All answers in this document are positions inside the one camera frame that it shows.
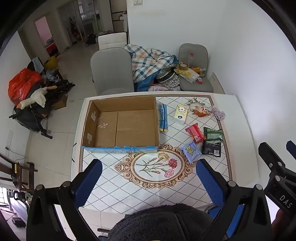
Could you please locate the green packet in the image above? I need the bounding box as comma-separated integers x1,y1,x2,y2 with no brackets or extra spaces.
203,127,224,142

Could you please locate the small brown cardboard box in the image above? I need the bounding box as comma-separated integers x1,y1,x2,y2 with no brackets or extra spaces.
51,92,68,111

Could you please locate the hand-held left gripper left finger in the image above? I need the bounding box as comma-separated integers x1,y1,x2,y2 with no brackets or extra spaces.
27,159,103,241

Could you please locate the low grey chair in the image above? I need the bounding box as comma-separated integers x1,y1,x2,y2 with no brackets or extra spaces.
178,43,214,93

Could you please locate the orange plastic bag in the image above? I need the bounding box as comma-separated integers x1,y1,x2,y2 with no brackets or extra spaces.
8,68,42,106

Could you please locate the red packet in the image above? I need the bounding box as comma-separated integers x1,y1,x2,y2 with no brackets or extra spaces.
185,123,207,143

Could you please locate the pink cloth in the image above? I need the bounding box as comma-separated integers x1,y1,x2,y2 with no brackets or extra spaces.
148,84,181,92

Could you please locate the plaid blanket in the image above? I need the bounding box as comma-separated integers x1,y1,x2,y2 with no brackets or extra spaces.
123,44,179,84

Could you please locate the dark wooden chair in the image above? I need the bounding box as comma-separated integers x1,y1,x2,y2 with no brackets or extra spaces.
0,152,39,193

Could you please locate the black stroller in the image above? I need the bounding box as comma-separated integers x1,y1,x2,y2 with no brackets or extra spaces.
9,79,76,140

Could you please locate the tall grey chair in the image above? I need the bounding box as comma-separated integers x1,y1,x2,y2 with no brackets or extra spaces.
90,47,135,95

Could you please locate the black bag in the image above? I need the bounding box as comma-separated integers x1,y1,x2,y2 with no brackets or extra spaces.
85,33,97,46

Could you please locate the white board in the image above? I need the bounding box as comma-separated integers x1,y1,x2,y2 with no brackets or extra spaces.
209,72,226,94

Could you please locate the white plush goose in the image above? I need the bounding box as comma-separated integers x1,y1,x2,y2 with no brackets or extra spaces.
16,85,58,109

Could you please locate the black packet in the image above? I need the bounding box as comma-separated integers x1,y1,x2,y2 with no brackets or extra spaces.
201,140,222,158

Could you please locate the long blue tissue pack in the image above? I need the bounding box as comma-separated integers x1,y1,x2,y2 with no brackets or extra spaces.
158,103,169,133

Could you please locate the yellow bag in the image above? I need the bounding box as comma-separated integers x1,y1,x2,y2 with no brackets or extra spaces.
44,55,58,70

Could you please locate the striped hat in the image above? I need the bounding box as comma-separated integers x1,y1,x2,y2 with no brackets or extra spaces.
155,65,181,89

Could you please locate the white chair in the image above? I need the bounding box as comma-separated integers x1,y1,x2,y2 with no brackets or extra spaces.
97,32,128,50

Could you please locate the small blue tissue pack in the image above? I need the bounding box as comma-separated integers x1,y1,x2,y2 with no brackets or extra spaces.
181,141,203,163

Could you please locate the purple cloth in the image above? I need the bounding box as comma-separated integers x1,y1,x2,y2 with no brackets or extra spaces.
211,105,226,121

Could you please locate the black cable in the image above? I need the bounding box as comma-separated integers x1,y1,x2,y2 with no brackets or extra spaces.
6,148,27,163

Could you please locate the blue cloth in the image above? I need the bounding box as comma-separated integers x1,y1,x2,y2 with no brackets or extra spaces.
134,74,163,92

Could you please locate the yellow tissue pack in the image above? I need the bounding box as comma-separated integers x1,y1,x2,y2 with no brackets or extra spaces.
173,104,190,126

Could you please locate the yellow tissue box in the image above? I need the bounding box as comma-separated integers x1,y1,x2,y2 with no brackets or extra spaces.
175,67,200,84

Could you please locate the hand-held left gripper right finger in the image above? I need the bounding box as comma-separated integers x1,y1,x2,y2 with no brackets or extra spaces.
196,159,272,241

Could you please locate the orange snack packet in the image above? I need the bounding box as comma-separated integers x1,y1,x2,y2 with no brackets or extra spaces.
192,107,212,118

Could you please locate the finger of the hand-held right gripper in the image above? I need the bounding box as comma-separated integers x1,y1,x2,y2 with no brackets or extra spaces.
286,140,296,161
258,142,287,179

